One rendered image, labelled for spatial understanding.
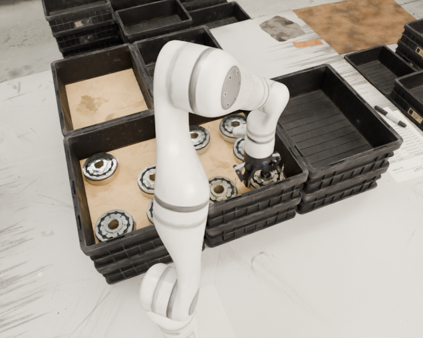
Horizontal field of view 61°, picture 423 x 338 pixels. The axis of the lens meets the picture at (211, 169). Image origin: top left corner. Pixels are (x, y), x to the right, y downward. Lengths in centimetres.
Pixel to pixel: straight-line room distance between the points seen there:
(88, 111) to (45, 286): 59
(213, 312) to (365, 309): 40
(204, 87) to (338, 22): 306
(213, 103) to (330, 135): 79
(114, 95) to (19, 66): 201
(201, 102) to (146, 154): 70
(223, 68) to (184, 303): 42
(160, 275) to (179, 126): 30
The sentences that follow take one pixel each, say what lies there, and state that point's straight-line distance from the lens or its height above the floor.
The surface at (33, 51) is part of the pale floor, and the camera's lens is 345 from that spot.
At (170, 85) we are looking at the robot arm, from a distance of 48.
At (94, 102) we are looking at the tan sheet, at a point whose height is 83.
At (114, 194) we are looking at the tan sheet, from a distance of 108.
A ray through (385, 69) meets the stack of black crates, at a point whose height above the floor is 27.
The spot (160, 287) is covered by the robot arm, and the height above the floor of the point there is 103.
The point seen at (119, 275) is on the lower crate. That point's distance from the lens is 106.
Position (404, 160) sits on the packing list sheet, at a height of 70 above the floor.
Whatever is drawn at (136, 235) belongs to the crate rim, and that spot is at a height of 93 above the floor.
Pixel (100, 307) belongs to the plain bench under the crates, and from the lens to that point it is 108.
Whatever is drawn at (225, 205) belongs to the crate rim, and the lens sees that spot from 89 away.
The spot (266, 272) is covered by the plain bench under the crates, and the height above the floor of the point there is 70.
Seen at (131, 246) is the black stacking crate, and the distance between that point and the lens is 93.
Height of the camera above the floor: 168
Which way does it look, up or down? 52 degrees down
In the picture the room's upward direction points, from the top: 3 degrees counter-clockwise
